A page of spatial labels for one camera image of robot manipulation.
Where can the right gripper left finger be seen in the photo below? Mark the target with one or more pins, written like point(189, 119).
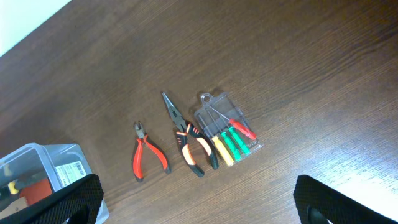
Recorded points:
point(77, 203)

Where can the orange scraper wooden handle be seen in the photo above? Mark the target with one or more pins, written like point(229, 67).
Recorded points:
point(14, 200)

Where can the metal file yellow black handle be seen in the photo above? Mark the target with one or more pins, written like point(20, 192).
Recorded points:
point(26, 178)

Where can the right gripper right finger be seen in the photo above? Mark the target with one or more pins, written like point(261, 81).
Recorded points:
point(319, 203)

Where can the yellow handled screwdriver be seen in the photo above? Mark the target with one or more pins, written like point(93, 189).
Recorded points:
point(213, 134)

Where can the green handled screwdriver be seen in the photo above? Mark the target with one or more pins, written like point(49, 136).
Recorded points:
point(227, 140)
point(236, 138)

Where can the red handled screwdriver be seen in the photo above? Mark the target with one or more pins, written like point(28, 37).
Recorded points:
point(236, 124)

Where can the clear plastic storage container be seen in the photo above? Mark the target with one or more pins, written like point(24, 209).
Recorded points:
point(63, 163)

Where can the clear screwdriver set case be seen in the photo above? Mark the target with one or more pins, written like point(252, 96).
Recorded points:
point(226, 106)

